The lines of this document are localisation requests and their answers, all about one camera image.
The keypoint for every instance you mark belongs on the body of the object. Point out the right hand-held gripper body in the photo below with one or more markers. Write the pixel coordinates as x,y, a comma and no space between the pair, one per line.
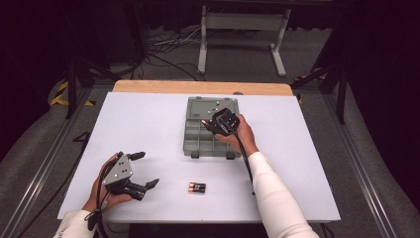
226,120

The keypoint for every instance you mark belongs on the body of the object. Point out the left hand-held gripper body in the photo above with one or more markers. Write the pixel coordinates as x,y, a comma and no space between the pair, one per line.
119,172

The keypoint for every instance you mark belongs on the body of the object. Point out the black and copper battery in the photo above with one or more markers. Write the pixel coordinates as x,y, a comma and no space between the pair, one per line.
204,122
197,185
197,190

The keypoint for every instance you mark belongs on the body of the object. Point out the grey plastic organizer box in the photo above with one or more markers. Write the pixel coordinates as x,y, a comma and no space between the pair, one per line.
198,139

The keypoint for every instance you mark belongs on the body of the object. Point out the person's right hand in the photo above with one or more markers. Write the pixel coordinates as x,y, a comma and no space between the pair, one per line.
246,135

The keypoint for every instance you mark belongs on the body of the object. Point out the person's left hand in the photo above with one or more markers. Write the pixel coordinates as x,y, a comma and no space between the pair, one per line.
115,198

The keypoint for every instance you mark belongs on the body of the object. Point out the white board mat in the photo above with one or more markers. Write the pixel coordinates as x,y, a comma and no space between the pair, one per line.
148,125

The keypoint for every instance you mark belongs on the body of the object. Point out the yellow and black hazard tape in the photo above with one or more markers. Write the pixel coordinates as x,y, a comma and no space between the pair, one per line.
57,99

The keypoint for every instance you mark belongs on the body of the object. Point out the aluminium floor rail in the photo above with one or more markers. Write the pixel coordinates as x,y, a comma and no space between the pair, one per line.
39,178
360,175

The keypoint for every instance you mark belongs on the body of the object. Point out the white metal stand frame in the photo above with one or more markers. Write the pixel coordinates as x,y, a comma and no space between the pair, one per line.
244,21

